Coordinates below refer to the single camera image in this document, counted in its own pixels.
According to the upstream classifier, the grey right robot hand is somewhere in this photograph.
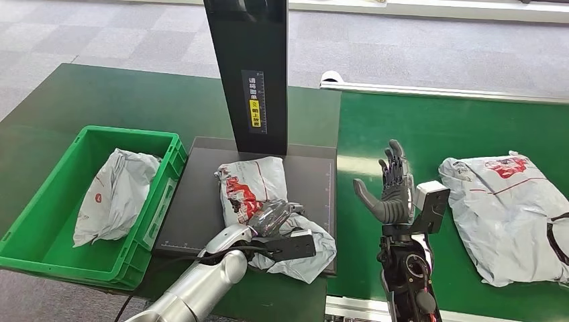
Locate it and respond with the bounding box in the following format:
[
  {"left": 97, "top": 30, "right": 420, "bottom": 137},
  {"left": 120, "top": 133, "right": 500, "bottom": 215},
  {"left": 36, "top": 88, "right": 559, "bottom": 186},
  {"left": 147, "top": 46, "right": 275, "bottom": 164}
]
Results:
[{"left": 352, "top": 139, "right": 416, "bottom": 226}]

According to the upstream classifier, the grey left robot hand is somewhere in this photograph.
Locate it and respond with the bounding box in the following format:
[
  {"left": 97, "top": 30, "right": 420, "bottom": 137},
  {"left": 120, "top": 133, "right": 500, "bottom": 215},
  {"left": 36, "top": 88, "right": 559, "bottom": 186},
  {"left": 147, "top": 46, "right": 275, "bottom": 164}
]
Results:
[{"left": 247, "top": 199, "right": 306, "bottom": 239}]

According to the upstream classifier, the grey package large red print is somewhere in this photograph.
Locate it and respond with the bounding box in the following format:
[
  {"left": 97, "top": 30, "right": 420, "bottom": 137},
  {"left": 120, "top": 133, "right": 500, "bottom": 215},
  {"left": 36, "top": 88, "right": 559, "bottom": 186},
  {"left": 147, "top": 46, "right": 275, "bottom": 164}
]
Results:
[{"left": 214, "top": 156, "right": 338, "bottom": 284}]

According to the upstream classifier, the black inbound scanner machine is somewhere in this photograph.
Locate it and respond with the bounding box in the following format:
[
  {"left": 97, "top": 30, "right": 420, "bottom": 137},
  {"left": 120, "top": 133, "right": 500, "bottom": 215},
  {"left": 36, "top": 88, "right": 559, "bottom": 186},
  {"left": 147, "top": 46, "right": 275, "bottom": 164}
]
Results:
[{"left": 153, "top": 0, "right": 338, "bottom": 276}]

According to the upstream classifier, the grey package red stripe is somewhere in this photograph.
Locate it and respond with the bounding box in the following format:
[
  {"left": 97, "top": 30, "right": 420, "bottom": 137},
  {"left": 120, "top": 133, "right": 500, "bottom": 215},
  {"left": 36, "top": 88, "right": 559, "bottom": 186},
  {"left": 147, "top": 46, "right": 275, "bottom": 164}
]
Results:
[{"left": 438, "top": 151, "right": 569, "bottom": 288}]

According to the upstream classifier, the green conveyor belt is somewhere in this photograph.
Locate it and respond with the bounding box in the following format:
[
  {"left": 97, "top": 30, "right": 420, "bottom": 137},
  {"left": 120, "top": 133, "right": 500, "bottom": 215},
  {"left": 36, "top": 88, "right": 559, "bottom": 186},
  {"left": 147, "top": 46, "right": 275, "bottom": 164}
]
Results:
[{"left": 326, "top": 91, "right": 569, "bottom": 322}]

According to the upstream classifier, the white conveyor roller cap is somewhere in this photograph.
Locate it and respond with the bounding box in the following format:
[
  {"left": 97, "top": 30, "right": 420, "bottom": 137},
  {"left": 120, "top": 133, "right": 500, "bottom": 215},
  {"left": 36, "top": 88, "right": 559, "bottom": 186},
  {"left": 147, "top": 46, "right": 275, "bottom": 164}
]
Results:
[{"left": 319, "top": 70, "right": 344, "bottom": 85}]

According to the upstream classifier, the grey package small red logo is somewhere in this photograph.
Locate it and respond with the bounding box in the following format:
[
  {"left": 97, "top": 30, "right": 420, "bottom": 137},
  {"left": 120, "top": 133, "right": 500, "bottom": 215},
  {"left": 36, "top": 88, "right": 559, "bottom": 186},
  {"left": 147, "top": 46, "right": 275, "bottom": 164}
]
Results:
[{"left": 72, "top": 148, "right": 162, "bottom": 248}]

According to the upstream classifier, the black yellow label sticker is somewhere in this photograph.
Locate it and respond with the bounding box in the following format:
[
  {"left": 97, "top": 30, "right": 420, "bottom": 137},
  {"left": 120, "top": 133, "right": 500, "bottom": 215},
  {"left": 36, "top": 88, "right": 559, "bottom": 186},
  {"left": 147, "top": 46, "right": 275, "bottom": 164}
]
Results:
[{"left": 241, "top": 69, "right": 268, "bottom": 135}]

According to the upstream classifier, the white low ledge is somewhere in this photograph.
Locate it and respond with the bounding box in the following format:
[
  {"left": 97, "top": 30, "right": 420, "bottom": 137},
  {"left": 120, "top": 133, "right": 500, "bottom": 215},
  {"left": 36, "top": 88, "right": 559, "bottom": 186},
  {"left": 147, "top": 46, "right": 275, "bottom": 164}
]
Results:
[{"left": 124, "top": 0, "right": 569, "bottom": 24}]

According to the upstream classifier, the green plastic crate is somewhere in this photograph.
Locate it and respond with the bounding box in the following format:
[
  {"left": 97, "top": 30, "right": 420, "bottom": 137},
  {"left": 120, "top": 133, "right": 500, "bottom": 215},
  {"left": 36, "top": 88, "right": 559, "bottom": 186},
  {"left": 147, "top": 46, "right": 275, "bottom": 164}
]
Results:
[{"left": 0, "top": 125, "right": 189, "bottom": 292}]

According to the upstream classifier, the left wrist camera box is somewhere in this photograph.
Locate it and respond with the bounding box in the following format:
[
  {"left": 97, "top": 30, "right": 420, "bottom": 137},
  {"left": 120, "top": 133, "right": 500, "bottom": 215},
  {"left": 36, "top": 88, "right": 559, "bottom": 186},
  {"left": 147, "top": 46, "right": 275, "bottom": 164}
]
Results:
[{"left": 262, "top": 229, "right": 317, "bottom": 263}]

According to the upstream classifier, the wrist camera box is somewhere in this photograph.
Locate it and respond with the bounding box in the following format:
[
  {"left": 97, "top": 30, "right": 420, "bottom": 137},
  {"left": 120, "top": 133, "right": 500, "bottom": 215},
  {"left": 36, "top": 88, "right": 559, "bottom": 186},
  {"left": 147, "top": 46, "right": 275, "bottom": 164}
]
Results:
[
  {"left": 413, "top": 180, "right": 451, "bottom": 235},
  {"left": 262, "top": 229, "right": 317, "bottom": 263}
]

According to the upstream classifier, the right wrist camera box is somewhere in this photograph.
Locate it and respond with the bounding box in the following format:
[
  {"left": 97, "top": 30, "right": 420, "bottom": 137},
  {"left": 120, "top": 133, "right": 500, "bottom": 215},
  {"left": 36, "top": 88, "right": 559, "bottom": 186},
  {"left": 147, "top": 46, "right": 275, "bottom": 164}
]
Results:
[{"left": 413, "top": 180, "right": 451, "bottom": 235}]

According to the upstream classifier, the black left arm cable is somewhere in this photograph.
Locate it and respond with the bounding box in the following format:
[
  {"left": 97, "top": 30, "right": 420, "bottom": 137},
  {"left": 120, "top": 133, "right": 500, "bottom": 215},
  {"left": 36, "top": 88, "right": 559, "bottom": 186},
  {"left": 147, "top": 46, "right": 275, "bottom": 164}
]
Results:
[{"left": 113, "top": 246, "right": 281, "bottom": 322}]

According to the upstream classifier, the aluminium conveyor frame rail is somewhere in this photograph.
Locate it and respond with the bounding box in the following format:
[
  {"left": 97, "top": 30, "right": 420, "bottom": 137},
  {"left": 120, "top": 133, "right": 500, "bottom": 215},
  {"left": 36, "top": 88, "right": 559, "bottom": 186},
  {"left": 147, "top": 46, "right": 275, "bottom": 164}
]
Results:
[{"left": 323, "top": 295, "right": 525, "bottom": 322}]

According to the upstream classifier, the aluminium conveyor side rail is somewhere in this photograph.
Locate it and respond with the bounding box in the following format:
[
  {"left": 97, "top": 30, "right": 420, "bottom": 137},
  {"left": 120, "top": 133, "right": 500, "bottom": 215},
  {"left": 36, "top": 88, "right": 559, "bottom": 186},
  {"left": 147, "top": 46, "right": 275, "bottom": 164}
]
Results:
[{"left": 319, "top": 80, "right": 569, "bottom": 105}]

